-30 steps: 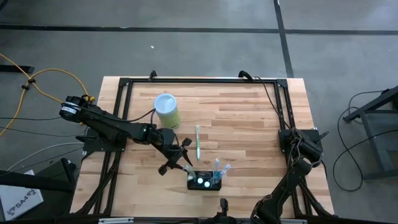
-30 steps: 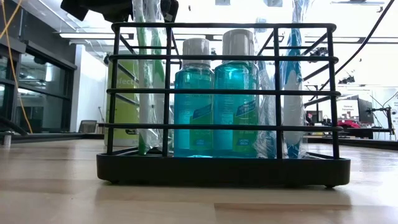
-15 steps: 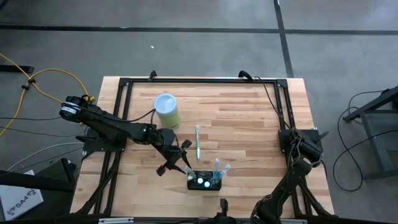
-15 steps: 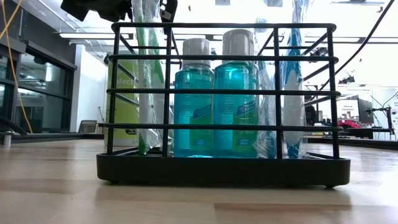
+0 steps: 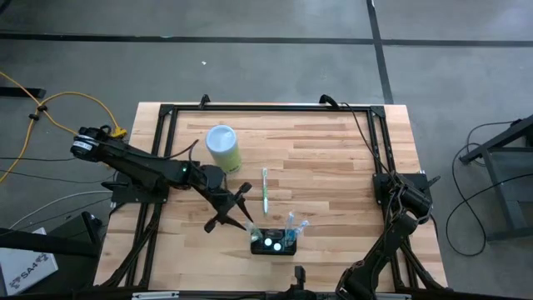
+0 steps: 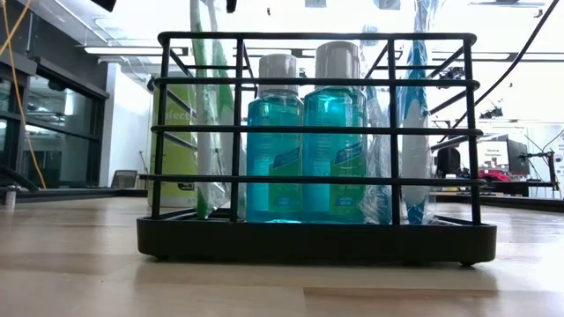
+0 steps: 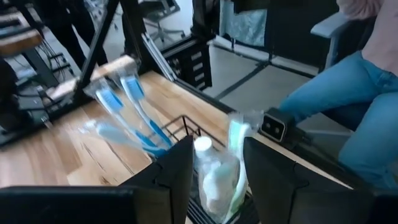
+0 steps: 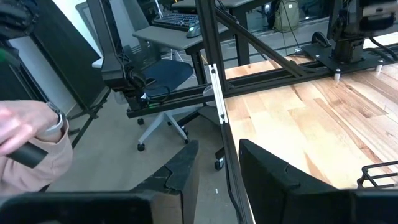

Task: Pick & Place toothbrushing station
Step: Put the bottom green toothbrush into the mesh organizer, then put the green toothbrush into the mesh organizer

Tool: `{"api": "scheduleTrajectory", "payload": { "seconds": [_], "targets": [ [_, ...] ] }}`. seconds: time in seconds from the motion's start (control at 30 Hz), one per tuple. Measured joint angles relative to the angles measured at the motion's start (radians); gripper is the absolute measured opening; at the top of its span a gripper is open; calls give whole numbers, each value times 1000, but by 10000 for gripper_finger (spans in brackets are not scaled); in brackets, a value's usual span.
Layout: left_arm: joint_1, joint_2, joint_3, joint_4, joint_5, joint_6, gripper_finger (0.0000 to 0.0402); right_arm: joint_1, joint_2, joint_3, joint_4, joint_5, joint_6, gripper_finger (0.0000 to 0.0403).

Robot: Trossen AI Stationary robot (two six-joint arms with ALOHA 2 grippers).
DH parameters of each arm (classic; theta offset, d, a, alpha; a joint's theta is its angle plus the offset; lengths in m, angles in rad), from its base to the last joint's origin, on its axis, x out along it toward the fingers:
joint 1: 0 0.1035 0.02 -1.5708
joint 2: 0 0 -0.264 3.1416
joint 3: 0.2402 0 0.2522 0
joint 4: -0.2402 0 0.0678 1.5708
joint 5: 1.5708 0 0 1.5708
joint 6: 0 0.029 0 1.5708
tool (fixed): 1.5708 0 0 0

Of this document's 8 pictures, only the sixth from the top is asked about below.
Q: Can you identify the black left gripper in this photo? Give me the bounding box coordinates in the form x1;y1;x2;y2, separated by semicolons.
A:
90;0;238;14

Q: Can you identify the blue mouthwash bottle white cap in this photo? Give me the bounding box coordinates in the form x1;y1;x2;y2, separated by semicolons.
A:
301;41;369;224
245;53;305;224

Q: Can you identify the green white toothbrush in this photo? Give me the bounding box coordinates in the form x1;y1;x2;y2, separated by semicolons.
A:
189;0;221;220

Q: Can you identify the green wipes canister white lid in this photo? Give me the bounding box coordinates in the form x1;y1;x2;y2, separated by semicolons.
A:
147;83;199;208

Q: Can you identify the gray office chair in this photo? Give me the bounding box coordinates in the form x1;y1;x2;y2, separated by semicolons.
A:
109;169;138;189

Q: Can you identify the white printed sign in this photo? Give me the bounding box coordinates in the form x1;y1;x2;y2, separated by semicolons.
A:
478;140;510;171

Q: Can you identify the red object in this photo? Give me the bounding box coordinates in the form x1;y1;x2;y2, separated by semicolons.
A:
478;169;512;184

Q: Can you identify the black computer monitor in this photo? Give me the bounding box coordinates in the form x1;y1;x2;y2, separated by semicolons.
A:
505;138;532;177

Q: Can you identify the white board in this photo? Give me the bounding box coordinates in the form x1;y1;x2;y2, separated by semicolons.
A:
526;122;564;199

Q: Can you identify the black framed glass wall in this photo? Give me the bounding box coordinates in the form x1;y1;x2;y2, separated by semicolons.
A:
0;52;110;191

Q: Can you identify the yellow power cable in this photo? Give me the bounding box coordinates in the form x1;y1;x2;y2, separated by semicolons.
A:
0;0;48;190

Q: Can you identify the black wire caddy rack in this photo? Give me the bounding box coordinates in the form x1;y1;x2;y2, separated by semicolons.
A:
136;30;498;267

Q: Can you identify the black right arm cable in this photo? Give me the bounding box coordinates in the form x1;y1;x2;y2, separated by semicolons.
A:
434;0;560;144

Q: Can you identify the small white cylinder post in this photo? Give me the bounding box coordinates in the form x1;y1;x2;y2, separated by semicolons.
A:
3;184;19;210

